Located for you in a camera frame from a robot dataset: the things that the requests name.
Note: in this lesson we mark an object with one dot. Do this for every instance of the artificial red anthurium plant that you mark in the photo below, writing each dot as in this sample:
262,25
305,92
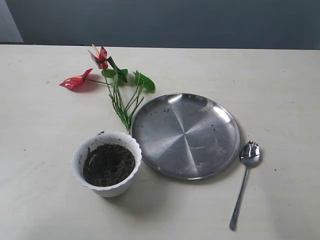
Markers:
113,78

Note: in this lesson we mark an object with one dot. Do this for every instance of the stainless steel spork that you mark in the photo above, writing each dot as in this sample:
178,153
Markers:
250,157

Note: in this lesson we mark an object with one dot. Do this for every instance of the white scalloped plastic pot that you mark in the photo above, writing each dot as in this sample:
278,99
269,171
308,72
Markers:
110,137

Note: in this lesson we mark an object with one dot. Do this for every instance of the dark potting soil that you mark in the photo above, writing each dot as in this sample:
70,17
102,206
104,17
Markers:
108,165

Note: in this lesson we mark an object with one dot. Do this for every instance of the round stainless steel plate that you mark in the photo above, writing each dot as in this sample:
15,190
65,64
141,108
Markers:
186,136

